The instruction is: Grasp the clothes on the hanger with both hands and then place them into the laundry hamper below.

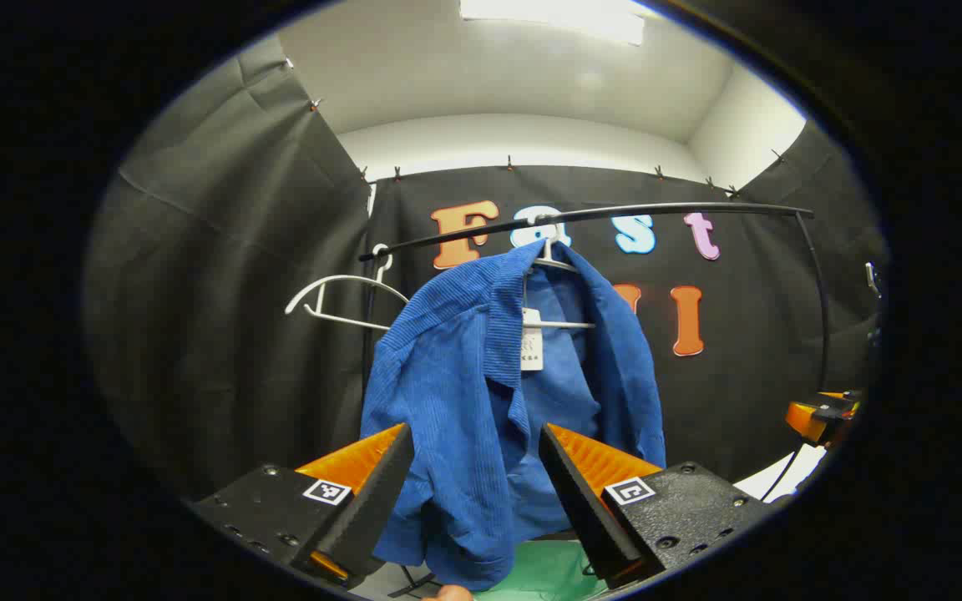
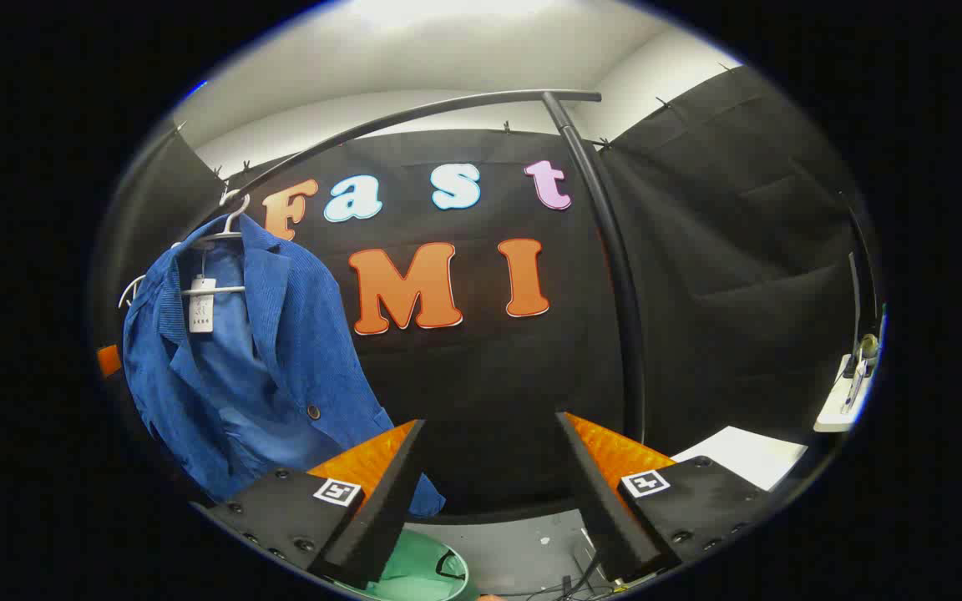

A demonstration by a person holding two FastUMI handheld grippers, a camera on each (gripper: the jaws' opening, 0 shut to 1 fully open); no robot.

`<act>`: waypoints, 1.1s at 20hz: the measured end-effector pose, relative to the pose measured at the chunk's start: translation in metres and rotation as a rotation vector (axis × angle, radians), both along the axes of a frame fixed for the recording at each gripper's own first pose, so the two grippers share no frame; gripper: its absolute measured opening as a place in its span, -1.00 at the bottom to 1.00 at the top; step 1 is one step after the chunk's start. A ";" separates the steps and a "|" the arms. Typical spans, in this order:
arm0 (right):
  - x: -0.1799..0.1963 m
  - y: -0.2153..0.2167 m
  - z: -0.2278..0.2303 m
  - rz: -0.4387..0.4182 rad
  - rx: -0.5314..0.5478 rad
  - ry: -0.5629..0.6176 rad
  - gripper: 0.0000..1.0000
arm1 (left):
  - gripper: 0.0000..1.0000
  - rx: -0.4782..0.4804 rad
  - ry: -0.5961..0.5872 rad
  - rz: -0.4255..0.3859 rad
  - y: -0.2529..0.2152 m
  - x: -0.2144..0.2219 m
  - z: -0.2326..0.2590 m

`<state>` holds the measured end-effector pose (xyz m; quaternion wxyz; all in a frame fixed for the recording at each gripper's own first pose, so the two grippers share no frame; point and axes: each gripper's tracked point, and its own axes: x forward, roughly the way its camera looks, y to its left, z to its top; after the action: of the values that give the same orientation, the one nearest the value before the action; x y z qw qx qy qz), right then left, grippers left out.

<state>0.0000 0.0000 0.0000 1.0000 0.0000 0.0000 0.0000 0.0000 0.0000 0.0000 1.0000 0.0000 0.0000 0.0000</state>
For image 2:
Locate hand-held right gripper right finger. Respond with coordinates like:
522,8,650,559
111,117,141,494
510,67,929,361
554,411,774,583

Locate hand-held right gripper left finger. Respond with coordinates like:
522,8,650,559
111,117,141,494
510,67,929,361
193,419,428,590

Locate green laundry hamper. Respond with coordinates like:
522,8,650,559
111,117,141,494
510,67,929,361
339,528,472,601

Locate blue corduroy jacket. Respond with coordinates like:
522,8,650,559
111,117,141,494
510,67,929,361
120,213,447,518

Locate black metal clothes rack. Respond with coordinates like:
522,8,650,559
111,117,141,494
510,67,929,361
218,88,647,445

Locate white paper garment tag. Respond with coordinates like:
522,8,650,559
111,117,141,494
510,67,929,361
189,278,216,335

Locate white flat board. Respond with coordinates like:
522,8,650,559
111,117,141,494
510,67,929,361
671,426,809,492

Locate black backdrop cloth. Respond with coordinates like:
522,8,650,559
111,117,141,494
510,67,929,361
93,65,878,523

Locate white tray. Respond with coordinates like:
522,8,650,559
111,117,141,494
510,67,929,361
813,334,881,433

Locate black floor cable bundle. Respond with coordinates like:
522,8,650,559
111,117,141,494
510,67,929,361
523,551,615,601

